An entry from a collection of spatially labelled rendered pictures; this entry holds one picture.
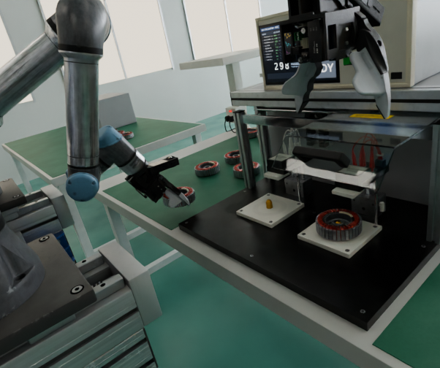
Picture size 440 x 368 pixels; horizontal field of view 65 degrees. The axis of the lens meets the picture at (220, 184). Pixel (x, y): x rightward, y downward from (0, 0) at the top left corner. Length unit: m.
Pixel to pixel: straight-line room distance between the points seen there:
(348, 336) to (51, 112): 4.95
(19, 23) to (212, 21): 3.06
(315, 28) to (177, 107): 5.68
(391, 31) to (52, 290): 0.79
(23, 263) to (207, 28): 6.21
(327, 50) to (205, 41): 6.07
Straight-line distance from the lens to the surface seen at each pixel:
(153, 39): 5.95
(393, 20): 0.87
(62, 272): 0.52
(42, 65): 1.01
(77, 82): 0.87
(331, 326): 0.74
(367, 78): 0.48
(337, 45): 0.47
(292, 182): 1.14
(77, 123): 0.88
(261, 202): 1.12
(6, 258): 0.50
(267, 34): 1.08
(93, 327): 0.55
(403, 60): 0.87
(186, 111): 6.20
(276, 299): 0.80
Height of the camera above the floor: 1.28
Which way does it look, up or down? 23 degrees down
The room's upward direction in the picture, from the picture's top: 11 degrees counter-clockwise
